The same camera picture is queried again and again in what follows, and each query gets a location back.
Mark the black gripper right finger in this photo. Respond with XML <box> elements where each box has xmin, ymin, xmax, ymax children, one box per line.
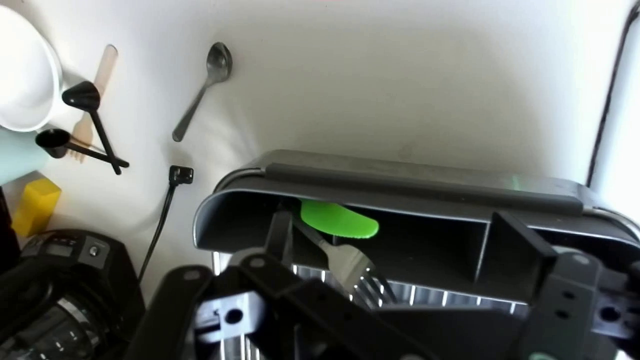
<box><xmin>475</xmin><ymin>211</ymin><xmax>640</xmax><ymax>360</ymax></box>

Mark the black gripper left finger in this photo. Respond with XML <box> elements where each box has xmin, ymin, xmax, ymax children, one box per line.
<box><xmin>122</xmin><ymin>211</ymin><xmax>427</xmax><ymax>360</ymax></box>

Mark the green silicone spatula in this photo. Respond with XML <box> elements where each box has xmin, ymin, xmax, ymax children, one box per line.
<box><xmin>297</xmin><ymin>198</ymin><xmax>381</xmax><ymax>242</ymax></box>

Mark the black plastic measuring spoon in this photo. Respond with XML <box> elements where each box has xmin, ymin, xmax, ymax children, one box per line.
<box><xmin>34</xmin><ymin>126</ymin><xmax>132</xmax><ymax>171</ymax></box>
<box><xmin>60</xmin><ymin>81</ymin><xmax>127</xmax><ymax>178</ymax></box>

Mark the silver metal spoon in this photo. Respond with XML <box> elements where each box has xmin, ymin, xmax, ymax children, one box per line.
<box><xmin>169</xmin><ymin>41</ymin><xmax>236</xmax><ymax>147</ymax></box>

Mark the wooden fork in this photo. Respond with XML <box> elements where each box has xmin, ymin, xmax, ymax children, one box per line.
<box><xmin>68</xmin><ymin>43</ymin><xmax>119</xmax><ymax>164</ymax></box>

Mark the black kitchen appliance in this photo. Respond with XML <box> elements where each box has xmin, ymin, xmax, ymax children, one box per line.
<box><xmin>0</xmin><ymin>229</ymin><xmax>147</xmax><ymax>360</ymax></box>

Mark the dark grey utensil caddy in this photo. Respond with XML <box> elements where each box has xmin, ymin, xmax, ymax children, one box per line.
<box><xmin>189</xmin><ymin>148</ymin><xmax>640</xmax><ymax>317</ymax></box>

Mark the yellow sponge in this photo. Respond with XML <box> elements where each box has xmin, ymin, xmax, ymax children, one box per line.
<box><xmin>10</xmin><ymin>177</ymin><xmax>63</xmax><ymax>241</ymax></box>

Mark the black power cable with plug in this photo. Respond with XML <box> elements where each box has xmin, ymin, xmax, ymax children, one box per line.
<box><xmin>135</xmin><ymin>164</ymin><xmax>196</xmax><ymax>284</ymax></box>

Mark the steel wire dish rack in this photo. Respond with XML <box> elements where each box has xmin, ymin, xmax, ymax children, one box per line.
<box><xmin>189</xmin><ymin>148</ymin><xmax>640</xmax><ymax>360</ymax></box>

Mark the silver fork with slim handle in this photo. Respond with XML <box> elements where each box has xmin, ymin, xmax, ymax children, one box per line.
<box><xmin>290</xmin><ymin>217</ymin><xmax>402</xmax><ymax>310</ymax></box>

